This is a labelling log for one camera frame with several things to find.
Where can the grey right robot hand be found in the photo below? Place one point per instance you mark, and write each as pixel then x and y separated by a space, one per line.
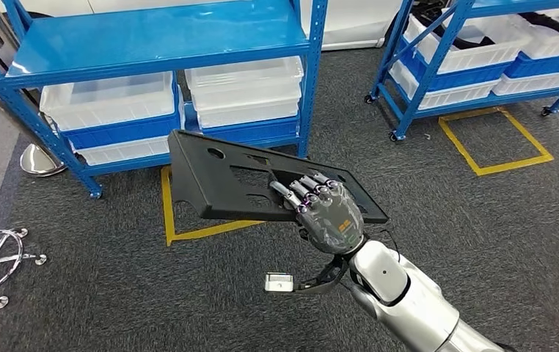
pixel 333 223

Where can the black plastic panel part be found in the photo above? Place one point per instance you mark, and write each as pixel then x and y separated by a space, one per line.
pixel 197 180

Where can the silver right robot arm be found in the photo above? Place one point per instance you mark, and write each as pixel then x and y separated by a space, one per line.
pixel 406 301

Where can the blue wheeled shelf rack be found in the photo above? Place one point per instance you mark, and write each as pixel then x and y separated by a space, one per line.
pixel 408 111

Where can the black part in bin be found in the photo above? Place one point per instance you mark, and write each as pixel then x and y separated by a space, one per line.
pixel 551 23
pixel 447 36

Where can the blue metal shelf rack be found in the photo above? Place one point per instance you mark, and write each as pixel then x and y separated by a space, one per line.
pixel 163 39

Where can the blue plastic bin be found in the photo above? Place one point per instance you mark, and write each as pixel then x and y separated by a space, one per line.
pixel 547 65
pixel 459 80
pixel 250 130

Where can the yellow floor tape square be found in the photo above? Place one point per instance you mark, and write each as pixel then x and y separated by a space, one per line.
pixel 166 209
pixel 513 166

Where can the white car with red stripe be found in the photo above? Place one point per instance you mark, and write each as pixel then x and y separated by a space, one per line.
pixel 352 24

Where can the silver dome floor base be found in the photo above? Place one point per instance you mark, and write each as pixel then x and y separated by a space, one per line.
pixel 41 160

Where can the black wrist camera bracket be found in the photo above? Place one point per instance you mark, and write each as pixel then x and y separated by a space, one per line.
pixel 304 289

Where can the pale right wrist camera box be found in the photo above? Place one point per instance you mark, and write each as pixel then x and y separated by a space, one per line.
pixel 278 282

